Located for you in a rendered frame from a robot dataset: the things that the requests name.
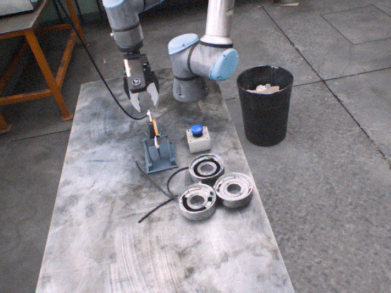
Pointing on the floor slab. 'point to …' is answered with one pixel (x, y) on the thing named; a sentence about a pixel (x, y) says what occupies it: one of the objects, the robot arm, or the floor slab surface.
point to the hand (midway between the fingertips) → (147, 107)
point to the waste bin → (265, 104)
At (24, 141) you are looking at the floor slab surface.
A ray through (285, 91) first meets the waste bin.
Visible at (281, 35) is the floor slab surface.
